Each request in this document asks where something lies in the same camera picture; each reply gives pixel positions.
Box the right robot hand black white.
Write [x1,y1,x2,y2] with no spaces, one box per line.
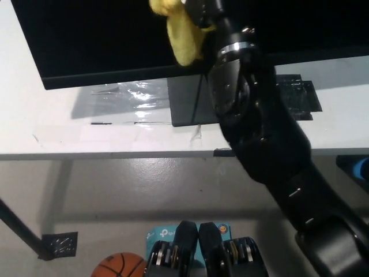
[184,0,257,51]

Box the yellow microfibre cloth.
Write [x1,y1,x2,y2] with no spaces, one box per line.
[148,0,217,66]

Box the black HP monitor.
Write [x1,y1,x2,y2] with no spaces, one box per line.
[10,0,369,128]

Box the clear plastic tape sheet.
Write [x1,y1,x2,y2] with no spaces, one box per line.
[91,80,171,125]

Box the clear tape strip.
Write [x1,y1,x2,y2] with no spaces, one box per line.
[190,123,202,144]

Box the black plastic tray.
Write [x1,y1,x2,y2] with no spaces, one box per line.
[275,74,323,121]

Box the black and blue object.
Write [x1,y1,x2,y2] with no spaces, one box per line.
[336,155,369,191]

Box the teal tp-link box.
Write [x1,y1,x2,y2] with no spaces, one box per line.
[145,222,231,265]

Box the orange basketball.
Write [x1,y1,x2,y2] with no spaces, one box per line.
[91,252,148,277]

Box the black floor tape patch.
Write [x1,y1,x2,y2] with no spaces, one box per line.
[37,231,78,261]

